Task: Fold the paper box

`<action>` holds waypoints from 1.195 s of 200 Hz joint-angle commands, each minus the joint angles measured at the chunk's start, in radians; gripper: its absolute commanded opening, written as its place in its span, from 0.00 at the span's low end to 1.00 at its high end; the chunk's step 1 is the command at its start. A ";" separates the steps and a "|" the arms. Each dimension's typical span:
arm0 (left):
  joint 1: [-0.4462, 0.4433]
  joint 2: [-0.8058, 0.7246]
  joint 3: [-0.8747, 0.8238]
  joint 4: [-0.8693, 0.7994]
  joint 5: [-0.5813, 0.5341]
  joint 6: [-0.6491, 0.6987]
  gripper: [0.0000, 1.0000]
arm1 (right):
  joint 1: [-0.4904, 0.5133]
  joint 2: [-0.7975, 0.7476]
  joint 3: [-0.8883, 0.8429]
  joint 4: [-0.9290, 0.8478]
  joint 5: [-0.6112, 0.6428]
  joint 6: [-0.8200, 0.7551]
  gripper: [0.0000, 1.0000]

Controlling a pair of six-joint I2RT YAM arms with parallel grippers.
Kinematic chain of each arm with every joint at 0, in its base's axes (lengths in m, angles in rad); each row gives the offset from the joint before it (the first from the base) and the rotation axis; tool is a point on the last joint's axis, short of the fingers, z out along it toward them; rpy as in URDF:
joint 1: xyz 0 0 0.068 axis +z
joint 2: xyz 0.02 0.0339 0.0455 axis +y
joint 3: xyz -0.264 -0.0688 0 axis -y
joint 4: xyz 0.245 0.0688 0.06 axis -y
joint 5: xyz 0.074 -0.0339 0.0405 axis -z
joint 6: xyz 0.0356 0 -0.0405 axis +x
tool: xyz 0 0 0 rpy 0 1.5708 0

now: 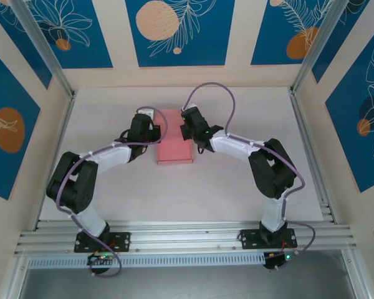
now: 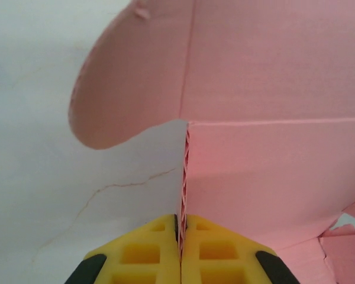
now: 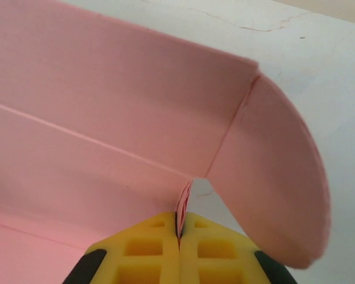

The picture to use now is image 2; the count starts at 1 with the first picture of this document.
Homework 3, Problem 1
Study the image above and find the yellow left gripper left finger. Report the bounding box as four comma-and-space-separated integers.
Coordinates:
66, 213, 182, 284

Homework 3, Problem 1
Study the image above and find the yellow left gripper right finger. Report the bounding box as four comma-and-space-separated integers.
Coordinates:
180, 213, 300, 284

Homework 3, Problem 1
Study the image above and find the pink paper box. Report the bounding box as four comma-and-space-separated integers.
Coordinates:
67, 0, 355, 284

